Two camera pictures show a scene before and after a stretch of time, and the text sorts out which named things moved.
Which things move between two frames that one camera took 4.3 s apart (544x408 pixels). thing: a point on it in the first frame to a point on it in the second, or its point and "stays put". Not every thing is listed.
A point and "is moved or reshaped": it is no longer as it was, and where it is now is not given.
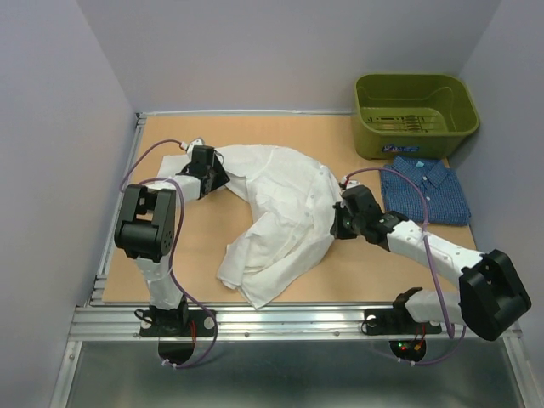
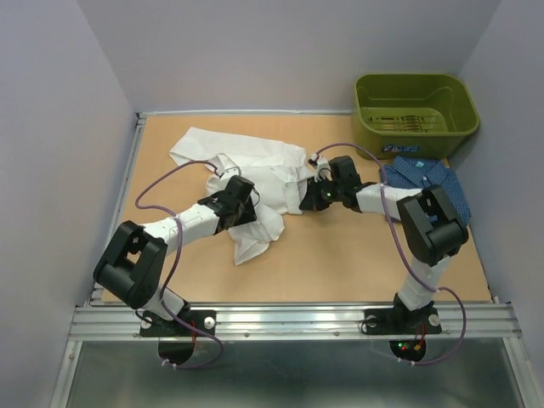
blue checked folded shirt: (445, 199) stays put
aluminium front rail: (245, 322) stays put
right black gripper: (337, 229) to (310, 201)
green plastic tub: (411, 115) stays put
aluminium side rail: (96, 297) stays put
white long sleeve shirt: (286, 226) is moved or reshaped
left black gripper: (221, 178) to (248, 215)
